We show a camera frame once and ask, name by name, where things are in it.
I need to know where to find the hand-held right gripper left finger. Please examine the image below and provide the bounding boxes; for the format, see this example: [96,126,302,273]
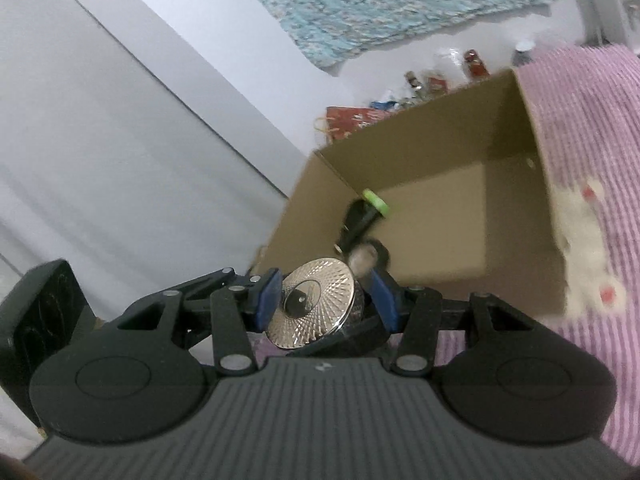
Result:
[117,267,283,376]

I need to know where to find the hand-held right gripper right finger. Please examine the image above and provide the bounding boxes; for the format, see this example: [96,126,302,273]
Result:
[367,267,546,376]

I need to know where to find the black jar with gold lid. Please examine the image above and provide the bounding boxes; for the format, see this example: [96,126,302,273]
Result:
[265,256,388,356]

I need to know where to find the black cylindrical handle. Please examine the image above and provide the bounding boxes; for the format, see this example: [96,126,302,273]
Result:
[334,199,381,253]

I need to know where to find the small green tube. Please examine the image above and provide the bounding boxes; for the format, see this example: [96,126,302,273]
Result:
[361,188,392,217]

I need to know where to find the large cardboard box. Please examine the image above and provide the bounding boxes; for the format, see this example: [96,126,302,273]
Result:
[248,69,569,321]

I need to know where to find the red plastic bag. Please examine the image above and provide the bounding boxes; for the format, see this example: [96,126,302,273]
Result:
[315,106,401,143]

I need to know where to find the white fuzzy object red spots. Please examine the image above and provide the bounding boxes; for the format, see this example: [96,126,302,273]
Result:
[550,175,626,321]

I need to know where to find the purple checked tablecloth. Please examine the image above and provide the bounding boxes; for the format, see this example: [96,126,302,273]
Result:
[390,42,640,471]

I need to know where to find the blue patterned wall cloth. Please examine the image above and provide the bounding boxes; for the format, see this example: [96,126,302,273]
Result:
[235,0,568,68]

